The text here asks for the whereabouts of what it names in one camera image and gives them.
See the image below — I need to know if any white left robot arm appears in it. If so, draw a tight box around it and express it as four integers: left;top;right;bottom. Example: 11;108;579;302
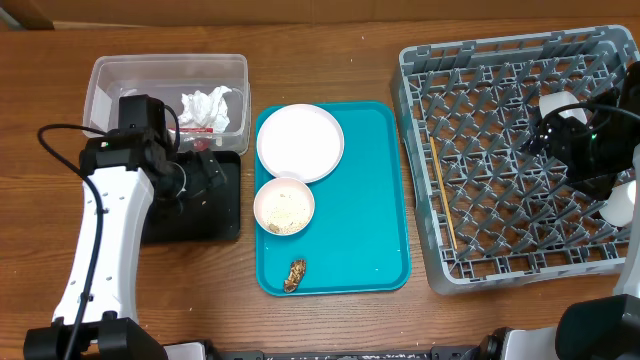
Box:
23;128;220;359

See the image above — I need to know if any white tissue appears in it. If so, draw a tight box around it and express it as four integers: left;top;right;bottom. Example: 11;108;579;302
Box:
178;86;232;133

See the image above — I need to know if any brown food scrap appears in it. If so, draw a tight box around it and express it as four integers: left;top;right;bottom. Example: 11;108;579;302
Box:
283;259;306;293

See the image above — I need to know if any grey dishwasher rack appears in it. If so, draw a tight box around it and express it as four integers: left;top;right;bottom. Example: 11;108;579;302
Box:
391;25;639;295

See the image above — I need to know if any pink bowl with rice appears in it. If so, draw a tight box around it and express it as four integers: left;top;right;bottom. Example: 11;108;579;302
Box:
253;177;315;236

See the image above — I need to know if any black tray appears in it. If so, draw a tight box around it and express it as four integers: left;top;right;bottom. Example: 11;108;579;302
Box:
142;151;241;245

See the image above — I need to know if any cooked rice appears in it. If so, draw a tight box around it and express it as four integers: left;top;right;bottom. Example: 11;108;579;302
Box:
263;192;311;234

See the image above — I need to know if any clear plastic bin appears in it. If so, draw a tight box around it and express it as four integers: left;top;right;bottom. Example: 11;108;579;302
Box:
83;54;251;155

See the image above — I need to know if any white plastic cup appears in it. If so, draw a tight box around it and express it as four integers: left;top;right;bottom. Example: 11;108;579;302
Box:
599;180;637;227

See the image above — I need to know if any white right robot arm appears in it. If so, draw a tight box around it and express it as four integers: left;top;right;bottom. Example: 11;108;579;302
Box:
471;64;639;359

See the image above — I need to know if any red snack wrapper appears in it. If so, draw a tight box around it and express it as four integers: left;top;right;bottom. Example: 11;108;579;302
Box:
178;128;214;152

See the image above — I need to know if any large white plate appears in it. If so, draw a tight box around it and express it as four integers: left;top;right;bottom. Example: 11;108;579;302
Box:
256;104;345;183

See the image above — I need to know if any teal serving tray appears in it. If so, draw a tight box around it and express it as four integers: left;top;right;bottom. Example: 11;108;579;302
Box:
255;101;411;296

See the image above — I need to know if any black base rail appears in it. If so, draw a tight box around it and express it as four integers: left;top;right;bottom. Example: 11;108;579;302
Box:
164;339;501;360

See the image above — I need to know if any grey-green bowl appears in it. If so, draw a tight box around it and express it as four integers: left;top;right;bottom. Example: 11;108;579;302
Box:
539;91;587;125

